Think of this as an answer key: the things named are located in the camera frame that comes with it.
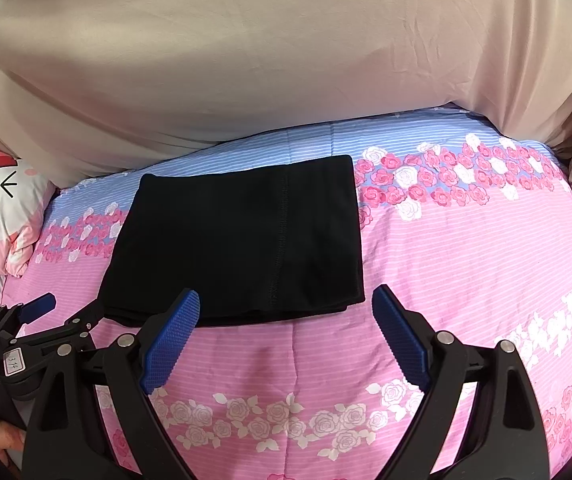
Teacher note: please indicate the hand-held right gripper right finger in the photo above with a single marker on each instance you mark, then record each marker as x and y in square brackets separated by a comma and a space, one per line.
[398, 340]

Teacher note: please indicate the pink floral bed sheet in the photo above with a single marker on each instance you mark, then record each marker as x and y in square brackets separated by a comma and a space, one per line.
[440, 270]

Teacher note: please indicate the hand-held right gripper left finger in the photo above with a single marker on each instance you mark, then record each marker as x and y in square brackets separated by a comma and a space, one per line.
[173, 340]

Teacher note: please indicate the person's left hand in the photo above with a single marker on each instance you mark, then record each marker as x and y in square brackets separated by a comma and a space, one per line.
[2, 441]

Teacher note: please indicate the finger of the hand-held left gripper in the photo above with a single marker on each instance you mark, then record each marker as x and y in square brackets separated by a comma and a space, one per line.
[38, 307]
[86, 317]

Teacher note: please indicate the beige quilt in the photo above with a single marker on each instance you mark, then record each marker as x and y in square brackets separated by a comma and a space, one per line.
[266, 60]

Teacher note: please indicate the black pants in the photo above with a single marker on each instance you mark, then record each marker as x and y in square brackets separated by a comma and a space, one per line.
[236, 240]

